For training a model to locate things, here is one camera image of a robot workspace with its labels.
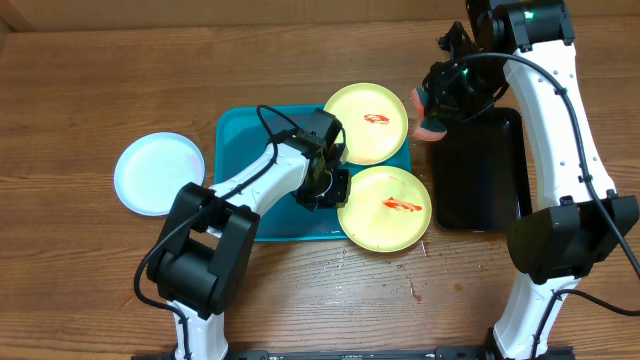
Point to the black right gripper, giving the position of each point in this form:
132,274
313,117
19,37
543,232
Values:
445,99

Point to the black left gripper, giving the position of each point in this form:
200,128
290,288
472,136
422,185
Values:
336,199

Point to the pink green sponge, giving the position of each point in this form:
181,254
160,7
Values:
427,129

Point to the yellow-green plate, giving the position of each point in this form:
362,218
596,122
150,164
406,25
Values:
388,209
375,120

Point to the light blue plate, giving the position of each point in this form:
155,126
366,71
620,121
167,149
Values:
151,171

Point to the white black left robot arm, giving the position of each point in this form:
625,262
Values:
196,267

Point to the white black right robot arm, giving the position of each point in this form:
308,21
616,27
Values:
528,47

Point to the black plastic tray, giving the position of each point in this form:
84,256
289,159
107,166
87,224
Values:
480,173

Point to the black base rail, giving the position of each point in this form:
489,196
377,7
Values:
350,355

